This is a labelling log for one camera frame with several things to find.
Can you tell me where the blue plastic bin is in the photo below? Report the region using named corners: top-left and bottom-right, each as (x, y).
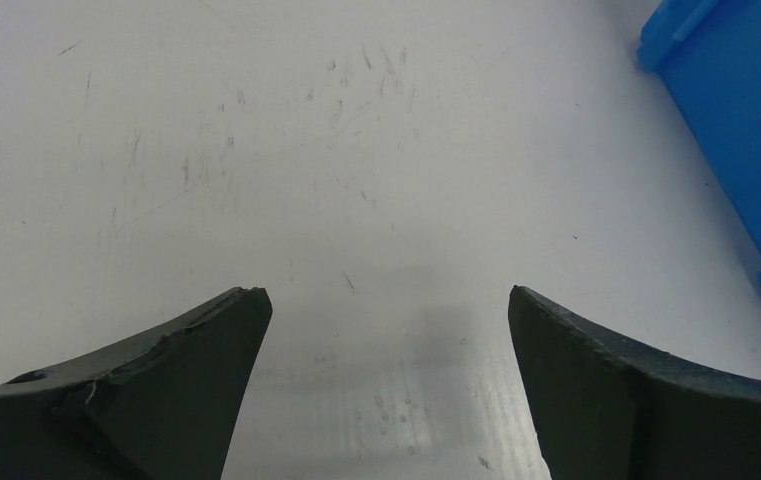
top-left (636, 0), bottom-right (761, 283)

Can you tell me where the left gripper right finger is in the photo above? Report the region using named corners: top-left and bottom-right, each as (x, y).
top-left (508, 286), bottom-right (761, 479)

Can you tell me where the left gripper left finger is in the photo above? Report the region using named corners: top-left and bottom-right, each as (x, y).
top-left (0, 288), bottom-right (272, 479)

